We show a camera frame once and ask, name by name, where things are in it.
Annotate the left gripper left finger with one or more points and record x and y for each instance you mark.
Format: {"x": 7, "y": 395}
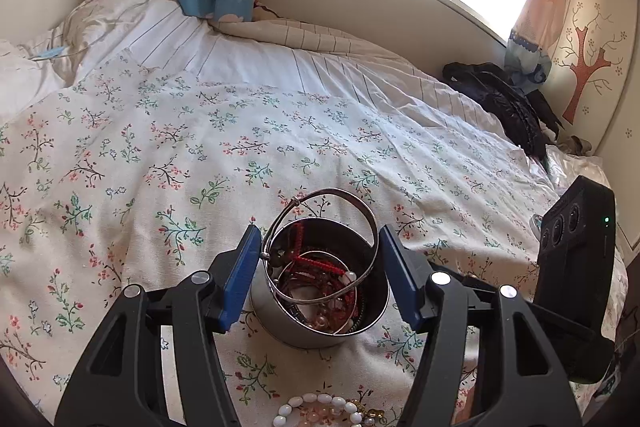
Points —
{"x": 118, "y": 380}

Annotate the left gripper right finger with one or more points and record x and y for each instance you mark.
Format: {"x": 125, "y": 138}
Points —
{"x": 520, "y": 379}

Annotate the black jacket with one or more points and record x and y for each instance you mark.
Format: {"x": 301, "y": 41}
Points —
{"x": 519, "y": 114}

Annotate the floral bed sheet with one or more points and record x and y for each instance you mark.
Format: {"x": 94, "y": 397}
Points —
{"x": 134, "y": 177}

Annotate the round silver metal tin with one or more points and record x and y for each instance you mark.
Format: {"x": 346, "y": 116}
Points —
{"x": 329, "y": 289}

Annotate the pink right curtain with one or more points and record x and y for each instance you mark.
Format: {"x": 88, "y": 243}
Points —
{"x": 529, "y": 47}

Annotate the white striped duvet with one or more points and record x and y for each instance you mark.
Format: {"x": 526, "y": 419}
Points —
{"x": 165, "y": 41}

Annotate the beige striped pillow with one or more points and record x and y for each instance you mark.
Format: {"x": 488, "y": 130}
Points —
{"x": 304, "y": 36}

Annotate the tree wall decal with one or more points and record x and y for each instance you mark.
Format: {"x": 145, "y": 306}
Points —
{"x": 590, "y": 49}

